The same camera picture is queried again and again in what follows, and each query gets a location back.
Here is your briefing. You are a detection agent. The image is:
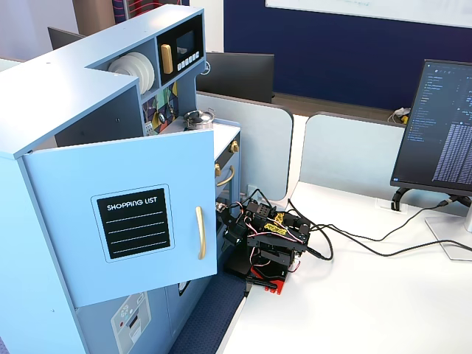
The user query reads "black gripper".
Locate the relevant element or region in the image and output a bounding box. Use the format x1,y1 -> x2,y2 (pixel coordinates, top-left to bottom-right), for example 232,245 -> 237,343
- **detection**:
218,204 -> 249,254

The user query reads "gold shopping list door handle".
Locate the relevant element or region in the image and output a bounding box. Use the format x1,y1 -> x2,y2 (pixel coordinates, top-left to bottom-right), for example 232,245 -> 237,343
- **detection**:
194,205 -> 207,261

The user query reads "shopping list cabinet door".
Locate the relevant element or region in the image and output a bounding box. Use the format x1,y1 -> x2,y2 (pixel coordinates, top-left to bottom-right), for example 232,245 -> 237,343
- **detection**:
21,128 -> 218,309

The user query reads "blue oven door with window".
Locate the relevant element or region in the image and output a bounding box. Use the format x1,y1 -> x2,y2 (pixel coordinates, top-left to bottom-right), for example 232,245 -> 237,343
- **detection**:
215,158 -> 241,222

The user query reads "black toy microwave door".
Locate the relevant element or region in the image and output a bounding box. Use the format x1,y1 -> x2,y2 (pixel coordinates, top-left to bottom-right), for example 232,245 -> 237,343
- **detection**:
156,14 -> 204,88

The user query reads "water dispenser fridge door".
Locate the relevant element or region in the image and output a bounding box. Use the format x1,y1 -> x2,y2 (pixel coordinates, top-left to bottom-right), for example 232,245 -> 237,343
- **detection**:
74,285 -> 170,354

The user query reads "dark blue fabric panel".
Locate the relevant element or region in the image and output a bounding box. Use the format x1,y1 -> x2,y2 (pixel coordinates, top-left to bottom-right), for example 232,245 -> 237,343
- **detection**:
167,271 -> 248,354

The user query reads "light blue desk divider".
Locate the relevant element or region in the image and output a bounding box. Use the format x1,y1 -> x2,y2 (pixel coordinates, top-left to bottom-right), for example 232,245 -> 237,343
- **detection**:
298,111 -> 409,196
195,91 -> 295,202

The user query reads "steel pot with lid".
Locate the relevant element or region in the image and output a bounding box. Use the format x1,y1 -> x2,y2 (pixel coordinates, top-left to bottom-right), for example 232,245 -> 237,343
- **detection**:
183,108 -> 217,131

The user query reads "dark Dell monitor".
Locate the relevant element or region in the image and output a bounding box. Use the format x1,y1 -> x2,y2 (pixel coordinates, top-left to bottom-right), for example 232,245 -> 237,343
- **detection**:
197,51 -> 276,104

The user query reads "white toy plate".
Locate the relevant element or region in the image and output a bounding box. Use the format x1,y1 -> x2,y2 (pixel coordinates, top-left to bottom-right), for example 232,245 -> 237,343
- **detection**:
128,51 -> 155,93
123,53 -> 150,88
108,55 -> 144,80

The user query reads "blue toy kitchen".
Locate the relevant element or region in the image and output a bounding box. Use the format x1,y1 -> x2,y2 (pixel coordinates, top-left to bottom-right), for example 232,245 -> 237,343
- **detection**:
0,4 -> 243,354

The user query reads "silver monitor stand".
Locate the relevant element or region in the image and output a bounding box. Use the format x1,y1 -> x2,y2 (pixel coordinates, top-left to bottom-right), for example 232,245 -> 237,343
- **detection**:
423,198 -> 472,263

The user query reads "lit computer monitor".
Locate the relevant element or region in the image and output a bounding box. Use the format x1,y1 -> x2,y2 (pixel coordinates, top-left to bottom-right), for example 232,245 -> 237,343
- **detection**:
389,58 -> 472,196

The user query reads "whiteboard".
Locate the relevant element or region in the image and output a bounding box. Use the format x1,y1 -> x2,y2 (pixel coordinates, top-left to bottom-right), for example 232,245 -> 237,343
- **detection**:
264,0 -> 472,29

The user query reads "gold oven handle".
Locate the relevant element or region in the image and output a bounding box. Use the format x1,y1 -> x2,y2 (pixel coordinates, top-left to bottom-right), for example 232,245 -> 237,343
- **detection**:
216,165 -> 235,187

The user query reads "red robot base mount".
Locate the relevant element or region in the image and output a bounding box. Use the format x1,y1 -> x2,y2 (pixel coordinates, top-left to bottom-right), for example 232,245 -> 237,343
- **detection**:
250,267 -> 287,296

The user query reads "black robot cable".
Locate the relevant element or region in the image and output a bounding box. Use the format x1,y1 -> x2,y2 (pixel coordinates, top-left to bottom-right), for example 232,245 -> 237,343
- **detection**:
305,223 -> 335,261

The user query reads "long black cable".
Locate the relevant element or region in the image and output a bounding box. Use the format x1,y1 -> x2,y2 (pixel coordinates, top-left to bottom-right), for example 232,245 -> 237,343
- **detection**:
287,198 -> 472,258

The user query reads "black monitor cable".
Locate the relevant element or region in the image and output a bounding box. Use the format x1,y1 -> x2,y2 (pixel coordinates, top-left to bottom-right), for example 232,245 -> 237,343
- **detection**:
308,197 -> 462,243

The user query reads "gold microwave handle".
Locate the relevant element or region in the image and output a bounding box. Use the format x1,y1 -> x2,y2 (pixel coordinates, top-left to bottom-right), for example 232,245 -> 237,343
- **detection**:
160,44 -> 174,74

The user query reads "yellow and white cable bundle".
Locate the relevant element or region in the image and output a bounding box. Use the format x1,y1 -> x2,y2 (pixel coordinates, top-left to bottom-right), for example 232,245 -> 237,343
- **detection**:
386,106 -> 411,125

